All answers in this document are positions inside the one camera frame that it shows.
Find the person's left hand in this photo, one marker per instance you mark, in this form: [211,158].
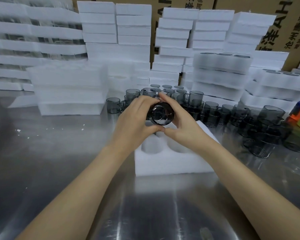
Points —
[130,123]

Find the person's right hand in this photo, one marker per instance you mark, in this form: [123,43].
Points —
[187,128]

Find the person's right thumb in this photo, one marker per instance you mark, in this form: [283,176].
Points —
[173,134]

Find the person's left thumb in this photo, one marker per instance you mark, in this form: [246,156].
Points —
[151,129]

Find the grey glass cup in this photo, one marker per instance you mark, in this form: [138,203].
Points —
[162,114]

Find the person's right forearm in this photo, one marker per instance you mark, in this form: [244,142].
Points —
[245,189]

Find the person's left forearm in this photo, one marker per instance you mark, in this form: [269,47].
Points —
[82,192]

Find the white foam tray with holes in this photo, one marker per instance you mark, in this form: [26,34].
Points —
[175,162]

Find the stack of foam trays with glasses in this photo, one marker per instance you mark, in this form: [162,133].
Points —
[220,77]
[27,44]
[272,89]

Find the group of grey glass mugs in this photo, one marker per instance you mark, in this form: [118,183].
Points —
[252,124]

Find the stack of white foam trays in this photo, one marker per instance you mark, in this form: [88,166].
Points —
[70,94]
[190,34]
[115,34]

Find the brown cardboard box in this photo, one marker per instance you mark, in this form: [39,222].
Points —
[165,2]
[290,27]

